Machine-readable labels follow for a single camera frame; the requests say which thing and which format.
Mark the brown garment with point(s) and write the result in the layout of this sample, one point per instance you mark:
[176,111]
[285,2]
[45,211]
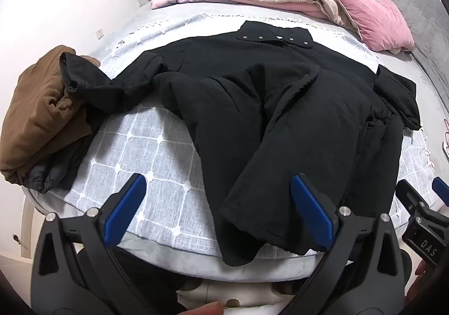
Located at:
[35,118]

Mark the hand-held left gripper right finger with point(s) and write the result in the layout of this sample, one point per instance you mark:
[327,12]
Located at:
[312,208]

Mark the black coat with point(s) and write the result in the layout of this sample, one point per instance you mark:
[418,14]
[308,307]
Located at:
[263,108]

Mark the dark grey garment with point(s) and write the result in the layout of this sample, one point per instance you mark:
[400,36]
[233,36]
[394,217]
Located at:
[56,171]

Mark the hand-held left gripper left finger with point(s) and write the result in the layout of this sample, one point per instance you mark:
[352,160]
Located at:
[128,202]

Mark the grey bed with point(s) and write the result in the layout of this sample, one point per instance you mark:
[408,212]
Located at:
[210,267]

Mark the person's right hand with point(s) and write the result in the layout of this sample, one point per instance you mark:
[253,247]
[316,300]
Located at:
[417,287]

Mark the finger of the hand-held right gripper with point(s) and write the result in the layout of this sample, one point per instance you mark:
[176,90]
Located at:
[410,197]
[442,190]

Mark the light blue checked blanket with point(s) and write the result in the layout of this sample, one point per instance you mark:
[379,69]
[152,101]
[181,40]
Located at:
[151,160]

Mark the pink pillow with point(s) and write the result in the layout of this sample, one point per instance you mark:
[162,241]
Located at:
[375,20]

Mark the pink white item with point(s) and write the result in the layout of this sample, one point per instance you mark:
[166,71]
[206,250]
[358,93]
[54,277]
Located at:
[446,139]

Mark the grey pillow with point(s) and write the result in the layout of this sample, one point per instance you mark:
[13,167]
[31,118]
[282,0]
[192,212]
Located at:
[421,9]

